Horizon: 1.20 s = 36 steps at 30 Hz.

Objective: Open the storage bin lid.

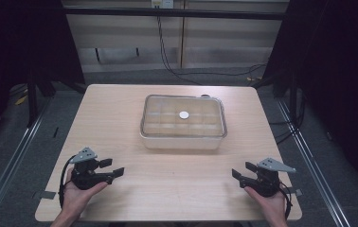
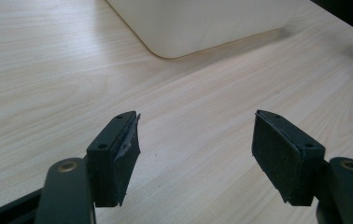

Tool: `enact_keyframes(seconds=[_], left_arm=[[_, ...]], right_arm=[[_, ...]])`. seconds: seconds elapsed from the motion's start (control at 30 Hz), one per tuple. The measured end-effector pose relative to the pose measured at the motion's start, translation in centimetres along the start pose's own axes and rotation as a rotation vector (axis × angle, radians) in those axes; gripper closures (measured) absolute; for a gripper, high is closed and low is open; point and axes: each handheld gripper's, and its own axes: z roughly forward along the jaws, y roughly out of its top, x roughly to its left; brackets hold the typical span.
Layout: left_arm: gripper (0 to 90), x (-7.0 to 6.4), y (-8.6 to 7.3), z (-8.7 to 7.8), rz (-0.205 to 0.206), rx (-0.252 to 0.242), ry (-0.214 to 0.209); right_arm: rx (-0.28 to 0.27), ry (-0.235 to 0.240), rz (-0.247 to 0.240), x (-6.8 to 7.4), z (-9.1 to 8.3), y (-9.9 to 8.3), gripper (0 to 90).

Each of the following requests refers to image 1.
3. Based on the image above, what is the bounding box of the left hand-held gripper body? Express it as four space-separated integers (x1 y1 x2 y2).
68 147 115 191

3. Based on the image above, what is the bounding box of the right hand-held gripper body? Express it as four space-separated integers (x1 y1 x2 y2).
239 157 296 199

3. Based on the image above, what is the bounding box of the person's left hand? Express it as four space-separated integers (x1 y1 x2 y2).
61 168 109 218

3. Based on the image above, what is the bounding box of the person's right hand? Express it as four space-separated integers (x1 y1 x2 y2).
243 185 288 222

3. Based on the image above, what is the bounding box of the grey tape strip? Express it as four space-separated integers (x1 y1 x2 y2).
287 187 304 198
39 190 58 201

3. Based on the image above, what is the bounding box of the white storage box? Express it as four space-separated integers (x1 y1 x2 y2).
139 94 228 150

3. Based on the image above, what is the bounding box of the clear lid with white knob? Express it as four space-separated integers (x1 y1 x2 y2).
140 94 228 139

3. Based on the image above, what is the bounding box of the black metal stand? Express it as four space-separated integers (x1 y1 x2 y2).
26 71 40 129
288 75 298 125

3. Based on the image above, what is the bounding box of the yellow floor marker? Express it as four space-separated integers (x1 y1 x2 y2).
13 94 29 107

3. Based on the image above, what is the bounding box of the dark curtain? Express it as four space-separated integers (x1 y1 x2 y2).
0 0 86 152
251 0 358 202

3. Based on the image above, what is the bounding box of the black horizontal bar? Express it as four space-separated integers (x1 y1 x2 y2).
63 7 291 22

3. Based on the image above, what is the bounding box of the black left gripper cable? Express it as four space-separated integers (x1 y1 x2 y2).
58 154 77 210

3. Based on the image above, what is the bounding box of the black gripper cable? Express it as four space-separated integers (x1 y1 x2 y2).
277 180 294 220
58 154 77 210

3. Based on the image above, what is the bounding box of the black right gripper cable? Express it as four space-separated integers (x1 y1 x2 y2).
277 180 294 220

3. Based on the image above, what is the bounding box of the metal floor rail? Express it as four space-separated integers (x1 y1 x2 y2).
0 96 52 227
275 97 352 227

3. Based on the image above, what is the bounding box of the long black power cable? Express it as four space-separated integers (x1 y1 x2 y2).
155 7 268 86

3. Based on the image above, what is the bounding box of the white wall socket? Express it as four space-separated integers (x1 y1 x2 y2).
151 0 175 9

